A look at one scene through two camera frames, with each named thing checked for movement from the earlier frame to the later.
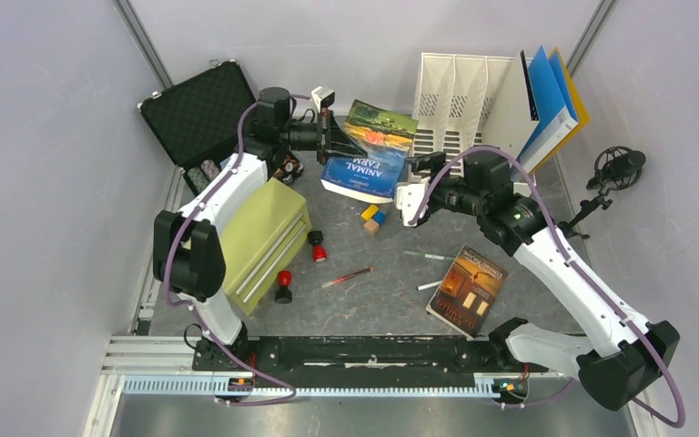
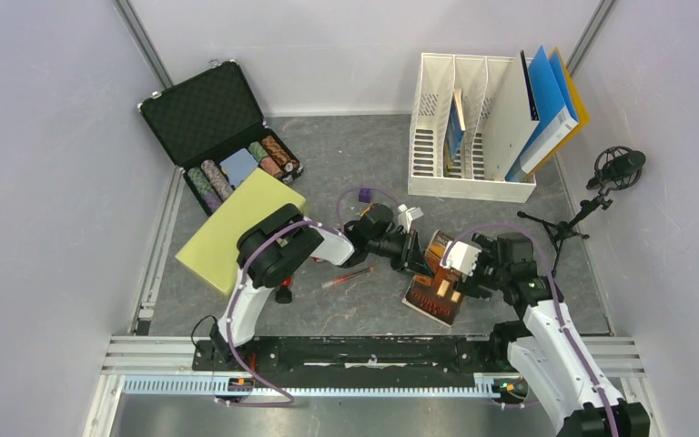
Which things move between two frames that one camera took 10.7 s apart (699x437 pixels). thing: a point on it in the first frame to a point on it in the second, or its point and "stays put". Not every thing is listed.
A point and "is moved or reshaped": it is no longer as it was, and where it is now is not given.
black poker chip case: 203,119 stays put
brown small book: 467,292 is moved or reshaped
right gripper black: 433,161 to 469,286
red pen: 347,276 stays put
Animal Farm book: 385,139 to 455,131
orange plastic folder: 573,95 stays put
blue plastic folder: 556,108 stays put
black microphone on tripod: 615,168 stays put
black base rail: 359,357 stays put
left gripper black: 336,140 to 410,256
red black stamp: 283,295 stays put
